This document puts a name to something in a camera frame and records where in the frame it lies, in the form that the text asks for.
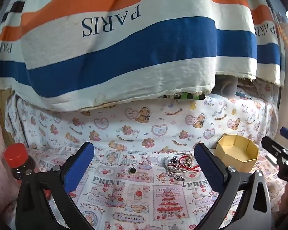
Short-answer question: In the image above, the strawberry patchwork print cloth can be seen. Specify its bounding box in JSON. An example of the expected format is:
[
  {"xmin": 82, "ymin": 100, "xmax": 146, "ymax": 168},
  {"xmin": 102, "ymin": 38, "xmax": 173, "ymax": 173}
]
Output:
[{"xmin": 3, "ymin": 146, "xmax": 286, "ymax": 230}]

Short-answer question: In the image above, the striped orange blue cloth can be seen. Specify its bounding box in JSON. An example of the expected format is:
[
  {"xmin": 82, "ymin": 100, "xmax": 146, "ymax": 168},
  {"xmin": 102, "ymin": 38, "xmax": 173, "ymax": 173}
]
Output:
[{"xmin": 0, "ymin": 0, "xmax": 287, "ymax": 112}]

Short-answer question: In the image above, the pile of jewellery with red cord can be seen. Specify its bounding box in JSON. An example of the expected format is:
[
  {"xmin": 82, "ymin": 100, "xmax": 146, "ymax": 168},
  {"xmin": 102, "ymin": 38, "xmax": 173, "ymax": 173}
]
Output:
[{"xmin": 172, "ymin": 154, "xmax": 202, "ymax": 173}]

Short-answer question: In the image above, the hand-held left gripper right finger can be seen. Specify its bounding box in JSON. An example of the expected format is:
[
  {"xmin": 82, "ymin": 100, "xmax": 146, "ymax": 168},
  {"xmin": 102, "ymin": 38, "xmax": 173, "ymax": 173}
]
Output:
[{"xmin": 194, "ymin": 142, "xmax": 273, "ymax": 230}]

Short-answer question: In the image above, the grey plastic container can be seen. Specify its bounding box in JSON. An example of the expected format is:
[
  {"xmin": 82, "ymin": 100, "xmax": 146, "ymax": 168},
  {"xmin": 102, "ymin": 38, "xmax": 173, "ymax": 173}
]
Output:
[{"xmin": 215, "ymin": 75, "xmax": 238, "ymax": 98}]

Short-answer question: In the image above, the bear print white cloth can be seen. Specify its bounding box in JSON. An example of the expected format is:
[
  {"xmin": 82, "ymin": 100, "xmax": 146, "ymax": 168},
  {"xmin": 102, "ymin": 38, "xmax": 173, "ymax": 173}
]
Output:
[{"xmin": 4, "ymin": 78, "xmax": 282, "ymax": 155}]

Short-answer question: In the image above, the yellow octagonal cardboard box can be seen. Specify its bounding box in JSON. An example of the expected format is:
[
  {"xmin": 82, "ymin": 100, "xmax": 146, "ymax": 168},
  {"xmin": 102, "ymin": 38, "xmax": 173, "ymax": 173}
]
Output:
[{"xmin": 215, "ymin": 134, "xmax": 260, "ymax": 172}]

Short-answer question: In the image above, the silver bangle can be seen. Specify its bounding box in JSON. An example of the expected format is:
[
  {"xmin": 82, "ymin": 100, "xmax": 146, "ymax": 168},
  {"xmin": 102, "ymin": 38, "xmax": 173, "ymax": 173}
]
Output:
[{"xmin": 163, "ymin": 156, "xmax": 195, "ymax": 173}]

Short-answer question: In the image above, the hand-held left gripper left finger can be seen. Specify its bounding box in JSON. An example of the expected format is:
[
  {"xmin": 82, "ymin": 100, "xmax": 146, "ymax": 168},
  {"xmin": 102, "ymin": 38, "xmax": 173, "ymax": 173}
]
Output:
[{"xmin": 16, "ymin": 142, "xmax": 95, "ymax": 230}]

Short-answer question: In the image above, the red capped brown bottle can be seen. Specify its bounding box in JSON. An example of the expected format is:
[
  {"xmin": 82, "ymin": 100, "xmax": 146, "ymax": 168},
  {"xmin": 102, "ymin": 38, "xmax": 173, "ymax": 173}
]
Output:
[{"xmin": 3, "ymin": 143, "xmax": 51, "ymax": 200}]

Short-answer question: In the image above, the wooden post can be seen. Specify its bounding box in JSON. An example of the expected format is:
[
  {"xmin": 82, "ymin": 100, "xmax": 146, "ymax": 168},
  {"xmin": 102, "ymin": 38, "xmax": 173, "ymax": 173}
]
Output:
[{"xmin": 0, "ymin": 88, "xmax": 14, "ymax": 145}]

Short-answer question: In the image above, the teal pen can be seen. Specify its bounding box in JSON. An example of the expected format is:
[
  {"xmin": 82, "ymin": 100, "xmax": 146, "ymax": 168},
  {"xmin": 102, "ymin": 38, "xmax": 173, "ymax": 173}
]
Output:
[{"xmin": 235, "ymin": 91, "xmax": 253, "ymax": 100}]

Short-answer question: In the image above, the green black checkered box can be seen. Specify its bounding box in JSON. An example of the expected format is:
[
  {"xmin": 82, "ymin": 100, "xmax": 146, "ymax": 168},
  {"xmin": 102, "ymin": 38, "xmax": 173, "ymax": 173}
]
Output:
[{"xmin": 158, "ymin": 91, "xmax": 206, "ymax": 100}]

